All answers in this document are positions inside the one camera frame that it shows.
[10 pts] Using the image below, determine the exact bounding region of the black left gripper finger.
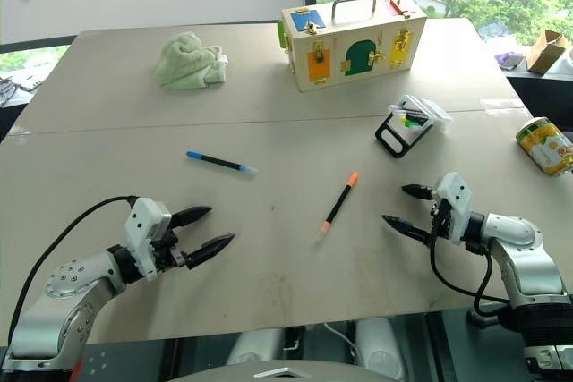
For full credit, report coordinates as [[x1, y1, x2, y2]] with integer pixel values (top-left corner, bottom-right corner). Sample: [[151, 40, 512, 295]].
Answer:
[[184, 233, 236, 271], [170, 205, 213, 230]]

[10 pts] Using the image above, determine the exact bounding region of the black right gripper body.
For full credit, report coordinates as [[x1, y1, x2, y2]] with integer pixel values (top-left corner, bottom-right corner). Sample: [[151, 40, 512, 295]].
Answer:
[[429, 198, 453, 240]]

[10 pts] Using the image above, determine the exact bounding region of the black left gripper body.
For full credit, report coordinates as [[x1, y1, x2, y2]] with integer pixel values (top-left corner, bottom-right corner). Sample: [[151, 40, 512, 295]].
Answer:
[[150, 225, 190, 273]]

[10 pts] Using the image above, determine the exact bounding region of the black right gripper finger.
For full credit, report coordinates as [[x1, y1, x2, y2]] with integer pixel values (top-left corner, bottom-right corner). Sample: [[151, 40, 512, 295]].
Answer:
[[400, 183, 436, 202], [381, 214, 435, 247]]

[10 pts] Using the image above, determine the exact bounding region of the blue capped black pen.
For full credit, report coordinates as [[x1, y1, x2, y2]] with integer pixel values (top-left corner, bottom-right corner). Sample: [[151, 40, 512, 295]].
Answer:
[[185, 149, 260, 178]]

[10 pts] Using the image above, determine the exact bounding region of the black basket of markers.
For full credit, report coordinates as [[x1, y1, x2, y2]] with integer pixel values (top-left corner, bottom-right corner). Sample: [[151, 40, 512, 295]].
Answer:
[[374, 93, 454, 160]]

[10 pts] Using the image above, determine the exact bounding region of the orange capped black pen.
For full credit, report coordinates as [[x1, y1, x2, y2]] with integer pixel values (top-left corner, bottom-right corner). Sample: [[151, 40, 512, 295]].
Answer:
[[313, 170, 361, 242]]

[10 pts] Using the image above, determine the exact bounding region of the black marker with white cap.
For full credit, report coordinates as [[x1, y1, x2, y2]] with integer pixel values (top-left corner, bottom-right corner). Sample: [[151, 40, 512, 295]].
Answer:
[[388, 104, 430, 121]]

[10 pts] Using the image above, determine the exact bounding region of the open cardboard box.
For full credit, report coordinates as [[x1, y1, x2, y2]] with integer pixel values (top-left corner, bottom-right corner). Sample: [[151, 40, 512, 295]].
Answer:
[[525, 29, 573, 75]]

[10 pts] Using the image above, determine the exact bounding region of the white rounded robot leg shape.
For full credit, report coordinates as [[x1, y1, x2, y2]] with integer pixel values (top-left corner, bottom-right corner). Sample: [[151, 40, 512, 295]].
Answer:
[[355, 316, 408, 381], [225, 327, 288, 368]]

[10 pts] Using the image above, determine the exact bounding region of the yellow label tin can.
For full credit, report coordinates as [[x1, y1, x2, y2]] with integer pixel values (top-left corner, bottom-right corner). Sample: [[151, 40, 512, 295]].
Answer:
[[515, 116, 573, 176]]

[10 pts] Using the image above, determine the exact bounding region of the grey robot torso plate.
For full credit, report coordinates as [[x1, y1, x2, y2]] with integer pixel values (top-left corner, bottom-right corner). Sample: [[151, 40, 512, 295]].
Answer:
[[168, 358, 405, 382]]

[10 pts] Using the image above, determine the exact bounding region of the light green towel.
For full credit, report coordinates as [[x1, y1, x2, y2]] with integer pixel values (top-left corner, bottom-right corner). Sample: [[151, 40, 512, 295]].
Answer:
[[153, 30, 229, 91]]

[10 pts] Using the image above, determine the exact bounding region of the purple cloth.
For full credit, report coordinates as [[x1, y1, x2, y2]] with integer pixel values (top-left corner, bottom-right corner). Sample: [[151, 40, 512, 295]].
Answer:
[[492, 51, 526, 72]]

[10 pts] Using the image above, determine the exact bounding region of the black side desk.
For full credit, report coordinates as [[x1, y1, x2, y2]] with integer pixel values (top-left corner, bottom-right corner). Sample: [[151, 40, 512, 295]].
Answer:
[[500, 64, 573, 133]]

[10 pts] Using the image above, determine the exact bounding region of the silver flat device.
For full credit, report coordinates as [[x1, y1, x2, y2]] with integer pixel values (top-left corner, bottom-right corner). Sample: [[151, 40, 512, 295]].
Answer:
[[17, 74, 47, 93]]

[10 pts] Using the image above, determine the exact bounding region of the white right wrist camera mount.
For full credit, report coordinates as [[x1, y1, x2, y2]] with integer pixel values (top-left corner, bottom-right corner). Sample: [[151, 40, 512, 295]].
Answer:
[[431, 171, 474, 247]]

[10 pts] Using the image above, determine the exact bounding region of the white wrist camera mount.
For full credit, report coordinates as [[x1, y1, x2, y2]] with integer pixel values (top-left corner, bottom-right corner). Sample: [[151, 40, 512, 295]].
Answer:
[[124, 196, 173, 283], [431, 171, 474, 247]]

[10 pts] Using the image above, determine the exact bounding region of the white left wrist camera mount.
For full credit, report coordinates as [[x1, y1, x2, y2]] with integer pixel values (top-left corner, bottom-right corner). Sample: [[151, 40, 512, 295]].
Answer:
[[124, 196, 173, 283]]

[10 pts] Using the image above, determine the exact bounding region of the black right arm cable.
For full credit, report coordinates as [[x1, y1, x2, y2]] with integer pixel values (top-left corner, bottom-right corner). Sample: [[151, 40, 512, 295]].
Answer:
[[429, 233, 512, 318]]

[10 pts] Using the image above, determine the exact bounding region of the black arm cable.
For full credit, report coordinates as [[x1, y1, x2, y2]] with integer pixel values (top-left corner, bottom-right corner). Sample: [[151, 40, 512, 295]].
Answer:
[[6, 194, 140, 348], [429, 233, 512, 318]]

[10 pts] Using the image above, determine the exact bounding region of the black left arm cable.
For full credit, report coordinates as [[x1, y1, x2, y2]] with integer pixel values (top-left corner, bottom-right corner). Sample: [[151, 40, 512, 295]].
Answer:
[[6, 194, 140, 348]]

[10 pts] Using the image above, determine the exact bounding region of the thin white cable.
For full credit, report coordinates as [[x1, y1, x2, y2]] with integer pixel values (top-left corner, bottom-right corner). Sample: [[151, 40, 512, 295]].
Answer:
[[323, 320, 364, 369]]

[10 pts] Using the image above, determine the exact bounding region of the wooden lock box with handle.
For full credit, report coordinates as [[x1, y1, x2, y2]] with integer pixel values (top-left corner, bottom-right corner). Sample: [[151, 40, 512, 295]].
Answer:
[[276, 0, 427, 94]]

